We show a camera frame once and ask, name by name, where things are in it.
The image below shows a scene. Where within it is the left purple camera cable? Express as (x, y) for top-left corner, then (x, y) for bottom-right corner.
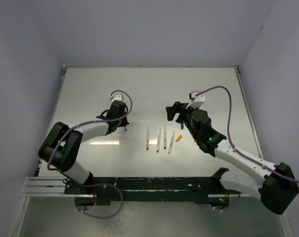
(47, 90), (133, 171)

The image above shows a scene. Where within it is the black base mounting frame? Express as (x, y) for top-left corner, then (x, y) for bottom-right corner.
(63, 168), (231, 208)

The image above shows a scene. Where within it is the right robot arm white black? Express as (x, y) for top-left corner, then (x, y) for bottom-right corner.
(166, 101), (299, 215)

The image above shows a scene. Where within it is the yellow marker pen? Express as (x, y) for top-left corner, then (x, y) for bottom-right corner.
(168, 131), (175, 154)

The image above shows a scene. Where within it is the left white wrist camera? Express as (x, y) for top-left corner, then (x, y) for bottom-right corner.
(110, 93), (124, 102)

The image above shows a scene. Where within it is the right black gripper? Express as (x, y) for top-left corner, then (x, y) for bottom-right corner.
(166, 102), (200, 140)

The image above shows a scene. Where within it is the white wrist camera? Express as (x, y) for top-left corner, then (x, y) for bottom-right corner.
(187, 91), (205, 109)
(110, 93), (124, 102)

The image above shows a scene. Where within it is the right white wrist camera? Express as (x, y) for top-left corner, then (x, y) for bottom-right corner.
(187, 91), (205, 109)

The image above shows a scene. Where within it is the purple marker pen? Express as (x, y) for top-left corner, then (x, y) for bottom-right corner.
(146, 127), (150, 151)

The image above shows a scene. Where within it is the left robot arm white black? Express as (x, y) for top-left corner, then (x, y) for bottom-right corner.
(38, 100), (129, 194)

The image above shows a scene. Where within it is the red marker pen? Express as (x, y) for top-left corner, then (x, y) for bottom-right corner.
(156, 128), (161, 153)

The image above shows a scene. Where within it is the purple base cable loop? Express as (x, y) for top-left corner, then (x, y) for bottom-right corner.
(74, 185), (124, 219)

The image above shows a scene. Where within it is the aluminium extrusion rail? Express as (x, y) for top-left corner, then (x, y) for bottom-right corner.
(22, 177), (65, 197)

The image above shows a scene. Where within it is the blue marker pen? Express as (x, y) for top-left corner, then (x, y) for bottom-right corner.
(163, 126), (167, 149)

